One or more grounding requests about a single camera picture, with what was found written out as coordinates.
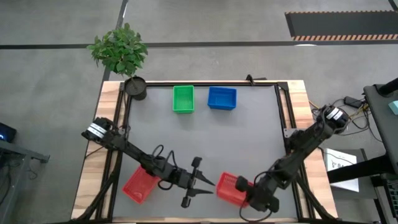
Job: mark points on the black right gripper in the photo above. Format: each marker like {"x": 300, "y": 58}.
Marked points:
{"x": 261, "y": 197}

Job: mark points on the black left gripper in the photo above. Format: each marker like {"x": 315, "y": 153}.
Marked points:
{"x": 183, "y": 180}

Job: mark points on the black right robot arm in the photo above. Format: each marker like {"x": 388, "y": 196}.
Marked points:
{"x": 304, "y": 143}

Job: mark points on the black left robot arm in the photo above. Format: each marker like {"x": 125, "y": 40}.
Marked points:
{"x": 130, "y": 149}

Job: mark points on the grey table mat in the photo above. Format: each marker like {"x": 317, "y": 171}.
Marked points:
{"x": 217, "y": 140}

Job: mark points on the white cardboard box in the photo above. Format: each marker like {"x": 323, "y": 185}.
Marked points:
{"x": 342, "y": 161}

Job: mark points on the black clamp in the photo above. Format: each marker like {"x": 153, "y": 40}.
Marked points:
{"x": 249, "y": 79}

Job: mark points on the black plant pot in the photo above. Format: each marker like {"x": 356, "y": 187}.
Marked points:
{"x": 136, "y": 88}

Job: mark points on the black power adapter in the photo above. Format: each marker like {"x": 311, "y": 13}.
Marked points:
{"x": 353, "y": 102}

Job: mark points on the black equipment cart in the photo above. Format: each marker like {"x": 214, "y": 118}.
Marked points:
{"x": 385, "y": 133}

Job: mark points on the green leafy plant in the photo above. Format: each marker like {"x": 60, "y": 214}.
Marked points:
{"x": 119, "y": 49}

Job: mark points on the teal box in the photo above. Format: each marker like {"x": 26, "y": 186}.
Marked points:
{"x": 394, "y": 107}

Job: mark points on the grey metal desk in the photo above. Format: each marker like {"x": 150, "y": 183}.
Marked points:
{"x": 15, "y": 161}

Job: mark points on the black hazard-striped floor mat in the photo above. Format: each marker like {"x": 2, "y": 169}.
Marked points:
{"x": 342, "y": 25}

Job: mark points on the black device with blue light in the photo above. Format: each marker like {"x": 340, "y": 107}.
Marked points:
{"x": 7, "y": 133}

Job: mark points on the black aluminium frame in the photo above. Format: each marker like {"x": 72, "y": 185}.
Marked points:
{"x": 202, "y": 83}

